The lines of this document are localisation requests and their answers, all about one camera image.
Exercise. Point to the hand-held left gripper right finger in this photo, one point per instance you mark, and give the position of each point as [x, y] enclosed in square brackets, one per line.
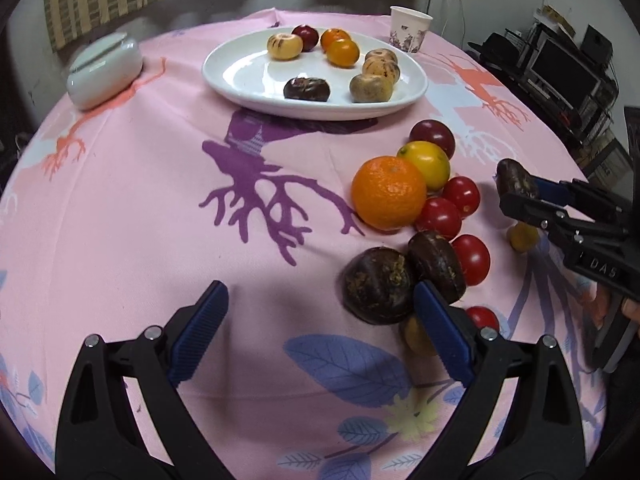
[442, 332]

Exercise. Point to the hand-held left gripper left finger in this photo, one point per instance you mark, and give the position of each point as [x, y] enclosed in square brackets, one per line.
[200, 335]

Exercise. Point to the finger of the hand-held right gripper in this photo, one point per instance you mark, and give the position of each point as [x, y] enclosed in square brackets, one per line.
[550, 191]
[530, 212]

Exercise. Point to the small yellow round fruit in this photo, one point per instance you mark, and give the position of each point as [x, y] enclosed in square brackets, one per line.
[522, 240]
[415, 335]

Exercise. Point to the dark purple water chestnut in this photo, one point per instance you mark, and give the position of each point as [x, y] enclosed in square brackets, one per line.
[515, 177]
[377, 285]
[435, 265]
[306, 90]

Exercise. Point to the red cherry tomato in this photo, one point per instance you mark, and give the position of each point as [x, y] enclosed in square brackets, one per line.
[462, 195]
[472, 259]
[438, 217]
[482, 317]

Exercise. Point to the orange mandarin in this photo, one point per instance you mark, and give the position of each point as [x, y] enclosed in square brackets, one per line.
[335, 36]
[389, 192]

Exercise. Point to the striped yellow pepino melon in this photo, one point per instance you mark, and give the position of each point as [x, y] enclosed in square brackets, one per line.
[382, 67]
[370, 87]

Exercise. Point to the brownish passion fruit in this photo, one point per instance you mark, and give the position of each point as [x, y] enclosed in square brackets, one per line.
[381, 54]

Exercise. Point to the yellow orange citrus fruit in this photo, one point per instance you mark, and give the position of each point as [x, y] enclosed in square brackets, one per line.
[343, 53]
[427, 162]

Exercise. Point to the white oval plate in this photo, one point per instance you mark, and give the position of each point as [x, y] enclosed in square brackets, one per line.
[250, 75]

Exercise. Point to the dark red apple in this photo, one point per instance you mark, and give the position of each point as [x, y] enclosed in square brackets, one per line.
[306, 36]

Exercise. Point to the pale yellow round fruit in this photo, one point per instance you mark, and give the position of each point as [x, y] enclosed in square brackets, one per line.
[284, 46]

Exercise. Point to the person's right hand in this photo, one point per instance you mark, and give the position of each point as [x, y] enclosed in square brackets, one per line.
[598, 307]

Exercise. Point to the black computer desk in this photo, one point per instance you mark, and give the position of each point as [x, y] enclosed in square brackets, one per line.
[565, 120]

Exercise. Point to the black computer monitor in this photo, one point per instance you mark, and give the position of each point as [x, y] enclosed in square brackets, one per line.
[565, 72]

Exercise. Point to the dark red plum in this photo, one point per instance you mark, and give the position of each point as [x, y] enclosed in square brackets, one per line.
[432, 135]

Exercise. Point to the pink printed tablecloth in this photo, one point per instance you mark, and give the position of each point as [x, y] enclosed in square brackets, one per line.
[150, 210]

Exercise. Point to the black hat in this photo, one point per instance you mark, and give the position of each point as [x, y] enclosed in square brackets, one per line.
[497, 47]

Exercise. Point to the black speaker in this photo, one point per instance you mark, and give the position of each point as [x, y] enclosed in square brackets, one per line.
[597, 42]

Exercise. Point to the small cardboard box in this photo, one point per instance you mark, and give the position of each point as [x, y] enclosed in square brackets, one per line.
[552, 17]

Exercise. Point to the printed paper cup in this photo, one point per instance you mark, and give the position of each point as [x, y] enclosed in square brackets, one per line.
[410, 30]

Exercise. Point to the pale green lidded jar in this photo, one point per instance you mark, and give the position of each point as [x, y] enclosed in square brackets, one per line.
[100, 77]

